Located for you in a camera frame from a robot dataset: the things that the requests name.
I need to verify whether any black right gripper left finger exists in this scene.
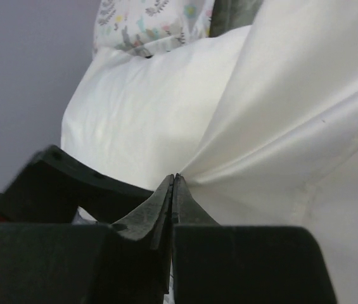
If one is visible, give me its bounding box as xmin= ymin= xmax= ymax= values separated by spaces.
xmin=0 ymin=176 xmax=173 ymax=303

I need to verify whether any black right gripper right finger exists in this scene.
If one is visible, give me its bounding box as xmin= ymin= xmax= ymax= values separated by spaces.
xmin=172 ymin=175 xmax=337 ymax=303

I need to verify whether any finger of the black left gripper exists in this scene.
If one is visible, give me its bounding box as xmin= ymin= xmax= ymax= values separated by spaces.
xmin=0 ymin=145 xmax=152 ymax=224

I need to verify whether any white pillow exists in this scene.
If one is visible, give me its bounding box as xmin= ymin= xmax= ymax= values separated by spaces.
xmin=61 ymin=26 xmax=251 ymax=190

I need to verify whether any cream satin pillowcase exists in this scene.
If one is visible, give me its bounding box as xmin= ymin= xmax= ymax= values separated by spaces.
xmin=182 ymin=1 xmax=358 ymax=303

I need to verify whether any animal print patterned pillow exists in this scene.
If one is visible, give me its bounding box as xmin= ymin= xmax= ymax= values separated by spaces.
xmin=93 ymin=0 xmax=214 ymax=58

